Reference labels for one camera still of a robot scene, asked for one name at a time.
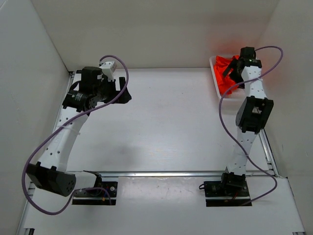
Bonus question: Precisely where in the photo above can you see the right aluminium frame rail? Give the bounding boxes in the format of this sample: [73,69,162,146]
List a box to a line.
[259,127,306,233]

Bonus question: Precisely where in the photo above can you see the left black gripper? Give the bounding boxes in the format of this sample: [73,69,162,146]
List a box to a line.
[93,77,131,104]

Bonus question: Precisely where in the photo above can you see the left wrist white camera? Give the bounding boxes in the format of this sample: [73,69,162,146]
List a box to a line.
[99,61,116,82]

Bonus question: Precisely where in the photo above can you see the front aluminium rail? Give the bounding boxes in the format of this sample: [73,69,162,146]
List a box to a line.
[100,171,223,177]

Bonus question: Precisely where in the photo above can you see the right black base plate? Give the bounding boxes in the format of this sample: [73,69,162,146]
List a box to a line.
[199,181,252,207]

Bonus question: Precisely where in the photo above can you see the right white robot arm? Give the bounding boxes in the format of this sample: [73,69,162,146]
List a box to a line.
[220,47,273,196]

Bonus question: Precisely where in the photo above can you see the orange shorts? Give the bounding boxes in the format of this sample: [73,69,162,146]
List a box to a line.
[213,55,239,95]

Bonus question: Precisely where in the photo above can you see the left aluminium frame rail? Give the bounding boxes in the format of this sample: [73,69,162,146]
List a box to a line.
[15,70,75,235]

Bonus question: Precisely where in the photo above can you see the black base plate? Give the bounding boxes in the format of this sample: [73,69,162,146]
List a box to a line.
[72,178,118,206]
[199,181,252,207]

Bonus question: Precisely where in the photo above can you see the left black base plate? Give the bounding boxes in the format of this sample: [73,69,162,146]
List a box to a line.
[72,178,118,206]

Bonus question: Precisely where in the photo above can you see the aluminium frame rail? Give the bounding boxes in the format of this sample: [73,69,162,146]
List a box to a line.
[15,70,75,235]
[259,127,306,233]

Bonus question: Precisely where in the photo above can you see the white plastic basket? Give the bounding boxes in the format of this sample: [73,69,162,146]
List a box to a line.
[209,55,245,103]

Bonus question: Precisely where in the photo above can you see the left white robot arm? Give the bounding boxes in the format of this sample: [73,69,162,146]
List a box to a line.
[23,63,132,197]

